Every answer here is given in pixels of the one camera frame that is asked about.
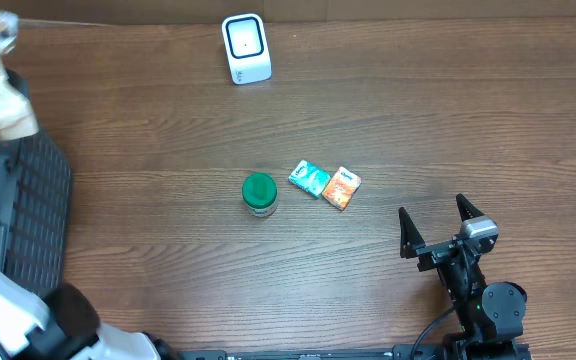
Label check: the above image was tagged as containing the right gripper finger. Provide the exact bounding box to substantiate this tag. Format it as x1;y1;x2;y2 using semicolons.
398;207;426;259
456;193;484;222

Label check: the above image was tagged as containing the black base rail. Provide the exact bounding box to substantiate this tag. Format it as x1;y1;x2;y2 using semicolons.
178;345;413;360

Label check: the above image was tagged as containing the right black cable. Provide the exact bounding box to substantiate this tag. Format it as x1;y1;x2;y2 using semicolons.
409;304;457;360

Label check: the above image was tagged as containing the cardboard box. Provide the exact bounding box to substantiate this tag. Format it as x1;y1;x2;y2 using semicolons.
0;0;576;25

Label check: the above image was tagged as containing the teal tissue pack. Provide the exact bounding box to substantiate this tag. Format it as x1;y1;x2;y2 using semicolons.
288;160;331;198

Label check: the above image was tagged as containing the grey plastic mesh basket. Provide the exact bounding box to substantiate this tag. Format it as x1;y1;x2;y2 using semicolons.
0;129;73;297

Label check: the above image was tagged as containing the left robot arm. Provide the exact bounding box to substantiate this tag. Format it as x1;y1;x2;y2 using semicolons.
0;271;181;359

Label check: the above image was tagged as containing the orange tissue pack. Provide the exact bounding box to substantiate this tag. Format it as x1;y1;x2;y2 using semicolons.
322;166;362;210

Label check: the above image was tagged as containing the green lid jar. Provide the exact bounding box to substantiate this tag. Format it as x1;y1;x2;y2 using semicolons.
242;173;278;217

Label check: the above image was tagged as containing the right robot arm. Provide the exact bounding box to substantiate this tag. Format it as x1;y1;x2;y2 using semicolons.
392;194;531;360

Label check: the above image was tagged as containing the white barcode scanner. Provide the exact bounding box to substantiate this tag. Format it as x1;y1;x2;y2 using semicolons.
221;13;272;85

